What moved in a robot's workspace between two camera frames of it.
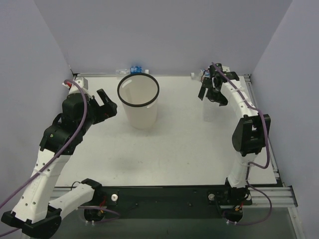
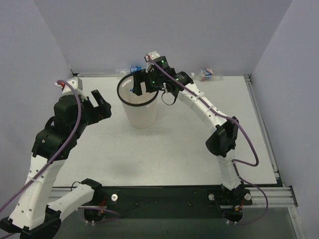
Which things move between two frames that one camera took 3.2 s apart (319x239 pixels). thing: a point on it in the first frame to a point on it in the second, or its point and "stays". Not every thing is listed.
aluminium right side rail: (262, 120) stays
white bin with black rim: (138, 92) stays
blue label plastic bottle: (132, 70) stays
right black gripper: (213, 90) to (144, 77)
